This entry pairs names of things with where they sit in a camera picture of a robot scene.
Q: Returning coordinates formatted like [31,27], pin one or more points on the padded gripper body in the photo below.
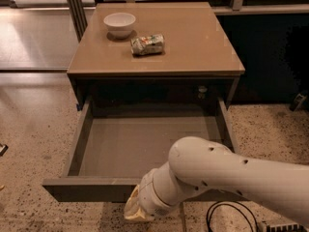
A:
[151,195]

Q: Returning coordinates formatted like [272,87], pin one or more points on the grey top drawer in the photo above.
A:
[114,147]

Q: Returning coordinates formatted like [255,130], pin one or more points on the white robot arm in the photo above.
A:
[196,165]

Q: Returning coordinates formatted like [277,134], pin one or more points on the brown drawer cabinet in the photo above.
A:
[198,65]

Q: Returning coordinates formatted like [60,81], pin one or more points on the small dark floor object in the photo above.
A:
[3,149]

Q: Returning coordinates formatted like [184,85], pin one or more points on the grey power strip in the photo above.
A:
[280,227]

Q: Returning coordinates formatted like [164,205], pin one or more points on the crushed drink can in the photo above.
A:
[146,45]

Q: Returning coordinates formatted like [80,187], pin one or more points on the white ceramic bowl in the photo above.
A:
[119,25]

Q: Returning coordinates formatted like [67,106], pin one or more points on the metal window frame post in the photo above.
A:
[78,17]

